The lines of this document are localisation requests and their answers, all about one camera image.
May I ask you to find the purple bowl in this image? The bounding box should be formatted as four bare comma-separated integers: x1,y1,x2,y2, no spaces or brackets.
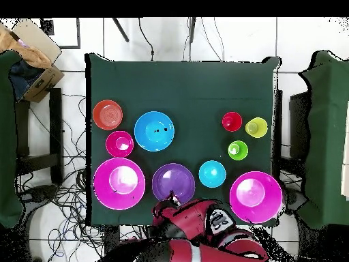
151,162,196,204

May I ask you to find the small blue bowl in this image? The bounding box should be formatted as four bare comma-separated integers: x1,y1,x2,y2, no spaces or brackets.
198,160,227,189

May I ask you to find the large blue bowl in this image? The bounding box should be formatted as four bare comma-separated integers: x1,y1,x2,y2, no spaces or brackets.
133,111,176,153

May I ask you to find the large pink bowl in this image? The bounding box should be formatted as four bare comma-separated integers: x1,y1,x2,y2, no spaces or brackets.
93,157,147,211
229,171,284,224

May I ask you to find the crimson bowl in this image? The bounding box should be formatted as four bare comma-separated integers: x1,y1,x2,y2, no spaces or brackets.
105,130,135,158

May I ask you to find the green cup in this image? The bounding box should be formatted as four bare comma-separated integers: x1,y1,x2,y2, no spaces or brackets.
227,140,249,161

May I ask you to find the red cup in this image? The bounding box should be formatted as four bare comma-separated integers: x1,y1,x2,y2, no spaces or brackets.
221,111,243,132

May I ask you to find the orange bowl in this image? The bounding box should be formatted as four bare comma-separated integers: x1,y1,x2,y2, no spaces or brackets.
92,99,124,131

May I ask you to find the dark green tablecloth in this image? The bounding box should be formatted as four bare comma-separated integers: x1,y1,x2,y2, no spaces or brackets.
85,52,283,227

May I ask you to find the yellow cup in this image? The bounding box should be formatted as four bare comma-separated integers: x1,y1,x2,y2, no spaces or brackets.
244,117,269,139

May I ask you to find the black rounded floor base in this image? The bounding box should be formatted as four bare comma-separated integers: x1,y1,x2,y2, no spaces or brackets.
25,184,59,203

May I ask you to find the black tripod leg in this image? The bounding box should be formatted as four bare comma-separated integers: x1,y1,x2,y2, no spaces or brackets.
111,17,130,43
188,17,197,44

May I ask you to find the green side table cloth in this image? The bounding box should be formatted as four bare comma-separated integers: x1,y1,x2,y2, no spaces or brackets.
0,50,24,229
298,50,349,230

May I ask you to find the cardboard box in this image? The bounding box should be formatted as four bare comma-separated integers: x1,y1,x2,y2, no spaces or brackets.
0,18,65,104

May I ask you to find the tangle of black cables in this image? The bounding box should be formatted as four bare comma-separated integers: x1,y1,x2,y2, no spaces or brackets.
16,92,142,262

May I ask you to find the black stool frame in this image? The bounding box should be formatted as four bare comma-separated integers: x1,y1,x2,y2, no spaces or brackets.
14,87,64,186

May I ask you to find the black cable with plug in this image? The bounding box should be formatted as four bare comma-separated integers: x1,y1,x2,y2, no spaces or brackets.
137,17,155,61

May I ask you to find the black square frame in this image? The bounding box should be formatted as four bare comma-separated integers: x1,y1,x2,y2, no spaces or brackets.
40,17,82,50

